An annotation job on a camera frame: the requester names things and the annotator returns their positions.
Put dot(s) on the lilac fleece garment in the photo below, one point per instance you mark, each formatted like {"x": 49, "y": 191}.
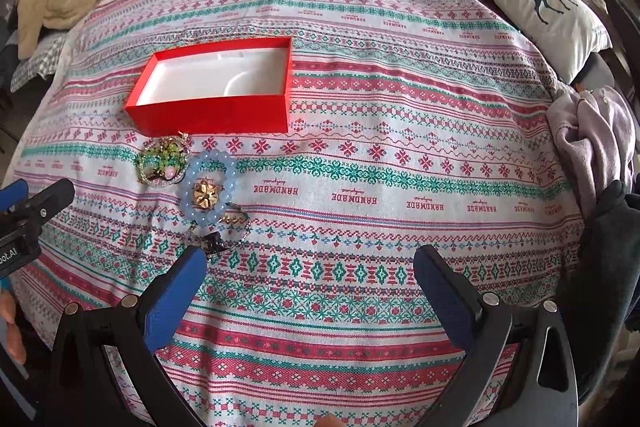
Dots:
{"x": 596, "y": 138}

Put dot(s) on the person's left hand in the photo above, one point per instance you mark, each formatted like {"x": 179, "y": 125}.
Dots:
{"x": 14, "y": 341}

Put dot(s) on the patterned bedspread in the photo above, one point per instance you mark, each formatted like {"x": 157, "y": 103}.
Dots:
{"x": 412, "y": 122}

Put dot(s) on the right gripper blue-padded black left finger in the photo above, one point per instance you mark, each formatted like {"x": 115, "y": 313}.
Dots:
{"x": 83, "y": 387}

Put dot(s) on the dark green garment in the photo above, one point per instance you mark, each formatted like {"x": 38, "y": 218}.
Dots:
{"x": 609, "y": 281}

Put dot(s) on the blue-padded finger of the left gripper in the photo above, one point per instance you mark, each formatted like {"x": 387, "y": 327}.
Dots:
{"x": 13, "y": 194}

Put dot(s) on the white deer pillow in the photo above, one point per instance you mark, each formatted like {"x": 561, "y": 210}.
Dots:
{"x": 566, "y": 32}

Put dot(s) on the red jewelry box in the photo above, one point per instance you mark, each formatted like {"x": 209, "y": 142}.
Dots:
{"x": 239, "y": 86}

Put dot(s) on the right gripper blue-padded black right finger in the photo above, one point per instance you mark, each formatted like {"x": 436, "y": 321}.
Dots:
{"x": 540, "y": 389}

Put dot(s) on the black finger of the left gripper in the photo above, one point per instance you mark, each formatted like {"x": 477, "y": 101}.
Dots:
{"x": 50, "y": 201}

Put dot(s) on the black bead ornament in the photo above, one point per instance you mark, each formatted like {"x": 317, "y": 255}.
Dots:
{"x": 212, "y": 243}

